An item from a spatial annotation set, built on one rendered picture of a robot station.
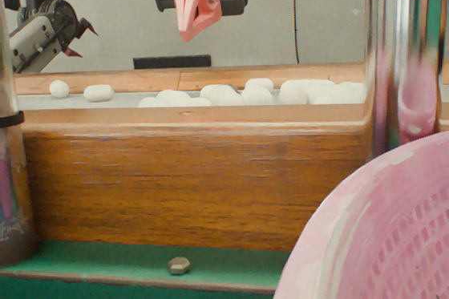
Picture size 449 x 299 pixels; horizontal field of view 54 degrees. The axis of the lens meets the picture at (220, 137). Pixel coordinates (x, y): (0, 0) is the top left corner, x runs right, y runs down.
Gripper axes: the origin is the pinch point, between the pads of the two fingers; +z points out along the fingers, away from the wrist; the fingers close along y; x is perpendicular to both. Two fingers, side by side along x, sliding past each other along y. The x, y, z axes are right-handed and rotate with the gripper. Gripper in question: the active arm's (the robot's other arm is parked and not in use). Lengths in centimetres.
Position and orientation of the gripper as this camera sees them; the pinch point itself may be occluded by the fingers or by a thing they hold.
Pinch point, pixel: (185, 30)
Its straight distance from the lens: 42.8
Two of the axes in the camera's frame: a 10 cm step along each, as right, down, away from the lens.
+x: 1.6, 6.2, 7.7
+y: 9.8, -0.1, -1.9
